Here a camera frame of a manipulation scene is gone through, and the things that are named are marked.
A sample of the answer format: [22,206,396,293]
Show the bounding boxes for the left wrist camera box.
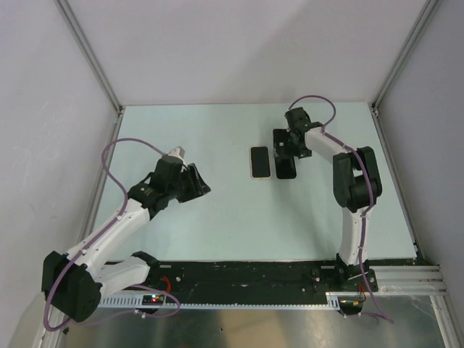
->
[167,146,186,167]

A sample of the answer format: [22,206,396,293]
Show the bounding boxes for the aluminium corner post right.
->
[371,0,442,115]

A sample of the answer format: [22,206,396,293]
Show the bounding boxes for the aluminium corner post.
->
[371,0,442,115]
[54,0,124,113]

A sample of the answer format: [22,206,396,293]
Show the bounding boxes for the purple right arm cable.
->
[288,94,395,323]

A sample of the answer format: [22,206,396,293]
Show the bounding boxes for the pink silicone phone case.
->
[249,146,273,181]

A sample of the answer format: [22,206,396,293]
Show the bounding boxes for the black phone case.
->
[275,157,297,180]

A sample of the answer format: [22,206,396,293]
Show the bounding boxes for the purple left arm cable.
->
[43,138,181,333]

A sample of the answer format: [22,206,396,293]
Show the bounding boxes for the aluminium corner post left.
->
[54,0,124,113]

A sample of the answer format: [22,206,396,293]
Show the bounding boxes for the grey slotted cable duct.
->
[98,290,340,310]

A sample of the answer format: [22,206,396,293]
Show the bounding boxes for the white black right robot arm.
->
[273,107,383,291]

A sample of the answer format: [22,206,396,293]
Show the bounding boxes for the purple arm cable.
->
[43,138,181,333]
[288,94,395,323]

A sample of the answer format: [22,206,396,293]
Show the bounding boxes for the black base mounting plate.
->
[119,260,380,305]

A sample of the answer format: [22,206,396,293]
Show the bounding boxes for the black smartphone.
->
[251,146,270,178]

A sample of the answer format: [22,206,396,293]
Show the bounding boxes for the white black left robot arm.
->
[41,155,211,323]

